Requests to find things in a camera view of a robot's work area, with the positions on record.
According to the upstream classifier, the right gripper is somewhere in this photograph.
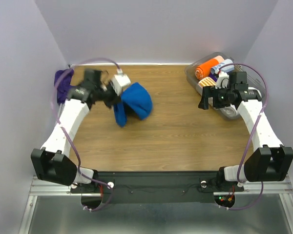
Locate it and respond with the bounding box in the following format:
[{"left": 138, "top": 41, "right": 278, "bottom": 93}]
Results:
[{"left": 197, "top": 84, "right": 234, "bottom": 110}]

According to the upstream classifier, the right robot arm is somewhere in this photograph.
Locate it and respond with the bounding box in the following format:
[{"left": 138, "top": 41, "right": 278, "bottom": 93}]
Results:
[{"left": 198, "top": 71, "right": 293, "bottom": 190}]

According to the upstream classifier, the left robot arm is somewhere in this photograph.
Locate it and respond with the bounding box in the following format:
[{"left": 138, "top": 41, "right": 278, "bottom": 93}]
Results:
[{"left": 31, "top": 68, "right": 131, "bottom": 192}]

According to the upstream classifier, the orange striped rolled towel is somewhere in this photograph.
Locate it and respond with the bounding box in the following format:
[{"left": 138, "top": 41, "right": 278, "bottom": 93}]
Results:
[{"left": 195, "top": 77, "right": 216, "bottom": 94}]

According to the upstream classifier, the clear plastic bin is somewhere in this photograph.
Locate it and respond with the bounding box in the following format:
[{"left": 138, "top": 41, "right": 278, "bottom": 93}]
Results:
[{"left": 184, "top": 52, "right": 269, "bottom": 120}]

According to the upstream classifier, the light blue patterned rolled towel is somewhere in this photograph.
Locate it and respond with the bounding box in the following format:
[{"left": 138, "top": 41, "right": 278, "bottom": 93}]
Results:
[{"left": 210, "top": 58, "right": 234, "bottom": 75}]

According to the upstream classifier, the purple towel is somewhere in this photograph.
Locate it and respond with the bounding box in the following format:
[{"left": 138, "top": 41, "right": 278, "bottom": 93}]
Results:
[{"left": 57, "top": 70, "right": 74, "bottom": 105}]

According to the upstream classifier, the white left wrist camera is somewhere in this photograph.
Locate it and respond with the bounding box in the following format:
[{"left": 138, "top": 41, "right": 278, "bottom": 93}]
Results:
[{"left": 110, "top": 69, "right": 131, "bottom": 96}]

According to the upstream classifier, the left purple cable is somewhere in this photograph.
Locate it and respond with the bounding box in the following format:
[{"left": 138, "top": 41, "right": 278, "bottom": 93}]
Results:
[{"left": 50, "top": 57, "right": 124, "bottom": 212}]

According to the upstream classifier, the purple cable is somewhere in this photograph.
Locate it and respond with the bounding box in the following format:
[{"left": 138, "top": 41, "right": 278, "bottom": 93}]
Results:
[
  {"left": 50, "top": 57, "right": 124, "bottom": 212},
  {"left": 218, "top": 63, "right": 269, "bottom": 211}
]

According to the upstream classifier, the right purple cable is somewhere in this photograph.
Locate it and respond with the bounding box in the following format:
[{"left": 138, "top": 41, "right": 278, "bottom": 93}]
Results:
[{"left": 218, "top": 63, "right": 269, "bottom": 211}]

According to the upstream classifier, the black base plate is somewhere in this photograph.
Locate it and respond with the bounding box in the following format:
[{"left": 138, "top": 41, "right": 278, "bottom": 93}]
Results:
[{"left": 70, "top": 171, "right": 245, "bottom": 204}]

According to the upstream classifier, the aluminium frame rail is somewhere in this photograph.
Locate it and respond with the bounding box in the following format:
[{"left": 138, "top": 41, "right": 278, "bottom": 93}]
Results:
[{"left": 29, "top": 176, "right": 293, "bottom": 196}]

